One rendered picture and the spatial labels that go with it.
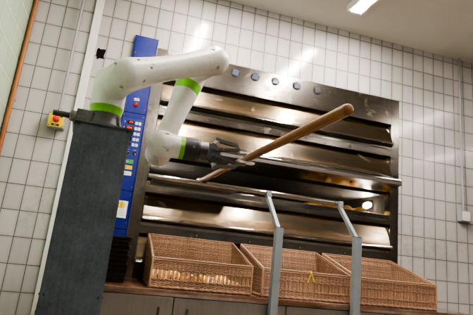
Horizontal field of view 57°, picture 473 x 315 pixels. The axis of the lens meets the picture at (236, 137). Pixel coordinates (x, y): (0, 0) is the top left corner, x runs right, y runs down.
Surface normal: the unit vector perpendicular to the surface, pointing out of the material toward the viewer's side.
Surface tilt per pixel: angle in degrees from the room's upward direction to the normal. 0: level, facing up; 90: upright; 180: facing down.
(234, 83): 90
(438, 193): 90
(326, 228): 70
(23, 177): 90
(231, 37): 90
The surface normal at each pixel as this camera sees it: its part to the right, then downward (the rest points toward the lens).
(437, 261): 0.28, -0.22
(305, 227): 0.30, -0.53
